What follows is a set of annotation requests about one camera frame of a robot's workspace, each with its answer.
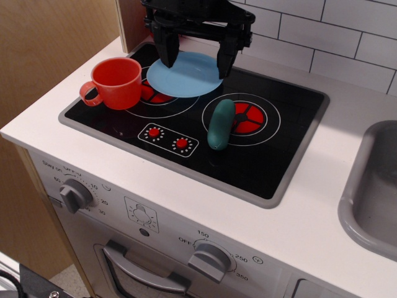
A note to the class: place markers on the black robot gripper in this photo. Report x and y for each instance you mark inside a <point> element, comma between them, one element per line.
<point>219,21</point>

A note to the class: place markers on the red plastic cup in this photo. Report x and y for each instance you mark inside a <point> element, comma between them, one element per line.
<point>115,82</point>

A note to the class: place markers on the blue plastic plate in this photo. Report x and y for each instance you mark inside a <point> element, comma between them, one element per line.
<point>192,75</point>

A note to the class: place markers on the wooden side panel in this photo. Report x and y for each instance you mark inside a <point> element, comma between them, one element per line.
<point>131,14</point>

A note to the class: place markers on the green toy cucumber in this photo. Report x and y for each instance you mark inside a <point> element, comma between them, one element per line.
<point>220,125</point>

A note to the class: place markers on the red left stove button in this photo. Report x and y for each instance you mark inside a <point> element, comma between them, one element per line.
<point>153,132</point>

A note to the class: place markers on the red stove button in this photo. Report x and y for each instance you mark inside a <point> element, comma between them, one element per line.
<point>153,132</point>
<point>181,143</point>

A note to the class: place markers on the red right stove button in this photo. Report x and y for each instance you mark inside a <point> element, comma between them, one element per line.
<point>181,143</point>

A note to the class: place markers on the black toy stovetop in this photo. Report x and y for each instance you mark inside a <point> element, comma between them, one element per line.
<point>273,127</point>

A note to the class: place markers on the grey timer knob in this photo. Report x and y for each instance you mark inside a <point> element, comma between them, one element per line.
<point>75,195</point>

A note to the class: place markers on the grey temperature knob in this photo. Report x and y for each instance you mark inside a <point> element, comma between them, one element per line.
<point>210,261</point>

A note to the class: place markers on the grey toy sink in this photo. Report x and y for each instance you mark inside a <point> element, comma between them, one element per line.
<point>367,209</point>

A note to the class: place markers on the black equipment base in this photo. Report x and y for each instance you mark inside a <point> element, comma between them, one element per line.
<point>30,284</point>

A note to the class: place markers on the grey oven door handle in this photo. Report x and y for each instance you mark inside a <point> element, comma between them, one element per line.
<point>173,284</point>

